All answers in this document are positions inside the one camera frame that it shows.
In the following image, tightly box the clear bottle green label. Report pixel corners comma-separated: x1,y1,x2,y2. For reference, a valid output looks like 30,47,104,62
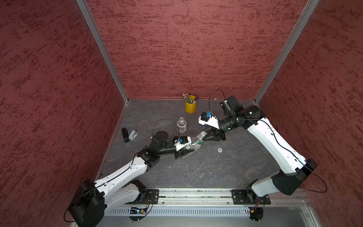
191,136,203,151

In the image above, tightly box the small clear bottle white label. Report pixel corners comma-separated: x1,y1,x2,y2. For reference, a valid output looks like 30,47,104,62
176,117,187,133

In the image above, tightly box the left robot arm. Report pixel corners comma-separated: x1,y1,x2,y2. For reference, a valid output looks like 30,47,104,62
67,131,205,227

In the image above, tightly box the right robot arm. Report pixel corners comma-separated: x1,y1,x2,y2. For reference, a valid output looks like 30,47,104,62
199,96,317,201

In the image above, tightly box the yellow pencil cup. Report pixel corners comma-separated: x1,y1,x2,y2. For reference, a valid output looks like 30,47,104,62
185,95,197,114

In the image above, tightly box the pencils bundle in cup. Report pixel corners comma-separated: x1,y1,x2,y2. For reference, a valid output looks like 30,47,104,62
182,93,193,104

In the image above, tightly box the grey small stapler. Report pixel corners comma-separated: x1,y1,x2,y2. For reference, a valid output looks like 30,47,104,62
129,130,138,141

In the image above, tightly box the black stapler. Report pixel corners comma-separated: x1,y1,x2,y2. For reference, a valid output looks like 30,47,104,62
122,128,130,143

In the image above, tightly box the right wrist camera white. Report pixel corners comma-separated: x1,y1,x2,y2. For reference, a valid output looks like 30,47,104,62
198,112,219,129

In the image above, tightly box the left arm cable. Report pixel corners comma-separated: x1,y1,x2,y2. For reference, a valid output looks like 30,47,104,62
152,119,180,137

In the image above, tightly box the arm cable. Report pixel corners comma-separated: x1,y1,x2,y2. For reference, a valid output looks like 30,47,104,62
152,119,180,137
208,89,226,114

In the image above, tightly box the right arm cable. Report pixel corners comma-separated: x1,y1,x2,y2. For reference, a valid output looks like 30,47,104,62
208,89,226,114

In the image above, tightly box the aluminium mounting rail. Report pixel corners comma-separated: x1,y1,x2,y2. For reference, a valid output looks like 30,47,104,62
150,188,311,207

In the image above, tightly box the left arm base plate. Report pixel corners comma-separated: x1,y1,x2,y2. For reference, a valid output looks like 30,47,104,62
128,189,159,205

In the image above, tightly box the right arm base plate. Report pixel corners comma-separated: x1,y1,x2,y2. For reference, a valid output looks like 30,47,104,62
231,189,271,205

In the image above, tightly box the perforated cable tray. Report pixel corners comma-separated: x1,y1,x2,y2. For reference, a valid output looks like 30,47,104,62
106,206,250,218

